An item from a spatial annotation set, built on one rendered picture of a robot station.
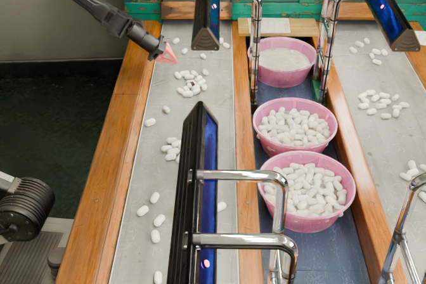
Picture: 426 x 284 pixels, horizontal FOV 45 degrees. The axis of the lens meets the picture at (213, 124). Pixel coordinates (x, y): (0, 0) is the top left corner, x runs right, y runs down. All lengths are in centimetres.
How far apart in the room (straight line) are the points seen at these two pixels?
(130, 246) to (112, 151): 35
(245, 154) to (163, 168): 24
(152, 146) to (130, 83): 34
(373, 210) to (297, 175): 24
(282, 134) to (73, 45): 198
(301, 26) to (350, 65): 30
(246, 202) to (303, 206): 16
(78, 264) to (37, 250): 46
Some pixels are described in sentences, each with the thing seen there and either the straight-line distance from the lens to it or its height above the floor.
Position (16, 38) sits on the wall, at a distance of 342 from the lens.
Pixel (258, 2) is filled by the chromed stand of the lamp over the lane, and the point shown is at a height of 109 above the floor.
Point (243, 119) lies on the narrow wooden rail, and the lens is 167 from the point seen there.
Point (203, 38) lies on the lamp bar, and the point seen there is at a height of 108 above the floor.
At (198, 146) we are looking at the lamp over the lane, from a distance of 101.
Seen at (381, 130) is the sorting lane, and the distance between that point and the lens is 174.
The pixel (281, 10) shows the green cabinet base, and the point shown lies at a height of 81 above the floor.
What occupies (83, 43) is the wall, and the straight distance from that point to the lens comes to 334.
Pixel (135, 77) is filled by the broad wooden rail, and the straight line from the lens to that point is 190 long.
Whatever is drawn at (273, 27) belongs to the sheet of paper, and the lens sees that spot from 220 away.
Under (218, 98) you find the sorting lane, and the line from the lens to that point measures 181.
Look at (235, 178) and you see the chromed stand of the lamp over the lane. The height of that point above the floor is 111.
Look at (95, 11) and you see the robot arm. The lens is 181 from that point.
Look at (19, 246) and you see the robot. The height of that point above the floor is 47.
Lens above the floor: 175
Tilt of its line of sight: 37 degrees down
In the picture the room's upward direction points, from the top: straight up
